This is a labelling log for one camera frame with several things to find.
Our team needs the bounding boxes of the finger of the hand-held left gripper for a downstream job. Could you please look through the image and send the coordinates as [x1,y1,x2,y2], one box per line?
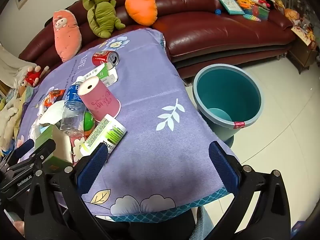
[0,139,35,167]
[10,139,57,174]

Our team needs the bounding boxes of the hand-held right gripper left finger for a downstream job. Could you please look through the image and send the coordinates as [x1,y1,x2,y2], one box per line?
[24,143,118,240]

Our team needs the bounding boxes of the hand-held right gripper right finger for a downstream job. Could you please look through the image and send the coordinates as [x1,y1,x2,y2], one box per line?
[190,141,292,240]

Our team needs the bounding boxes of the green cardboard box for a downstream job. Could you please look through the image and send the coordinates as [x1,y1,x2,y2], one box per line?
[34,124,73,173]

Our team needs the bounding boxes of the white green long box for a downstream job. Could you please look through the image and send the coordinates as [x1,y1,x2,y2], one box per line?
[80,114,127,159]

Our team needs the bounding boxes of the teal plastic trash bin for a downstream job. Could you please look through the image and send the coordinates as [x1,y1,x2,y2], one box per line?
[192,64,265,148]

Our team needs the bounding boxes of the red soda can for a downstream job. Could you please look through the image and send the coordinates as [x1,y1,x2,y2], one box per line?
[92,51,120,67]

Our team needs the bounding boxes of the cream plush toy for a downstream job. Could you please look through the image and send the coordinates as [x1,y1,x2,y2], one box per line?
[0,100,19,150]

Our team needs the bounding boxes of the green ball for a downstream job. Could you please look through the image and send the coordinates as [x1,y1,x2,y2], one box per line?
[82,111,96,133]

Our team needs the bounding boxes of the orange red snack packet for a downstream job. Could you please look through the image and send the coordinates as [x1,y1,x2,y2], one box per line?
[41,89,66,109]

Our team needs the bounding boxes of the clear plastic water bottle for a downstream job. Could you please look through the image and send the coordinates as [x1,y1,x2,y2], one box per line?
[59,76,87,138]

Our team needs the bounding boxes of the brown plush toy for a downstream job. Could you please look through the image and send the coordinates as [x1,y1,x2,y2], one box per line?
[16,80,30,98]

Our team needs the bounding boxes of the pink paper cup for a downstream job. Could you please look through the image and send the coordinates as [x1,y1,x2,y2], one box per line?
[77,77,122,119]

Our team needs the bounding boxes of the red plush toy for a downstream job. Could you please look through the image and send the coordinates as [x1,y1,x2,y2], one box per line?
[24,65,50,87]

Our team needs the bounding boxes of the purple floral tablecloth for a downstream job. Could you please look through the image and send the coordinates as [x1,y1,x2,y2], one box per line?
[15,29,232,224]

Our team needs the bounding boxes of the green white carton box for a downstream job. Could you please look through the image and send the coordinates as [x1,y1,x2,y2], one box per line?
[84,62,118,87]

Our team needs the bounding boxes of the pink plush pillow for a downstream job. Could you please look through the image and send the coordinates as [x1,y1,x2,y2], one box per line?
[52,9,82,63]

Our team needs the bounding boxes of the wooden side cabinet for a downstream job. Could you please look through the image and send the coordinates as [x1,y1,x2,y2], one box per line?
[287,27,320,74]

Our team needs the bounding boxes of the dark red leather sofa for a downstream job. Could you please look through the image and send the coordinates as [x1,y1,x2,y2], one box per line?
[19,0,297,80]

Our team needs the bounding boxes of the green plush toy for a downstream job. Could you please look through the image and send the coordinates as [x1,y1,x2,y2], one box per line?
[82,0,126,38]

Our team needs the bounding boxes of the red patterned paper card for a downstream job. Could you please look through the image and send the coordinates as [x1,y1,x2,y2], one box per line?
[291,25,316,47]

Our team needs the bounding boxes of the orange carrot plush toy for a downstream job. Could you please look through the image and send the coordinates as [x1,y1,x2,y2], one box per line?
[124,0,157,27]

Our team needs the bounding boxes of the teal book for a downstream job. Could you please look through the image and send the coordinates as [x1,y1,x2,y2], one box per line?
[216,0,245,15]

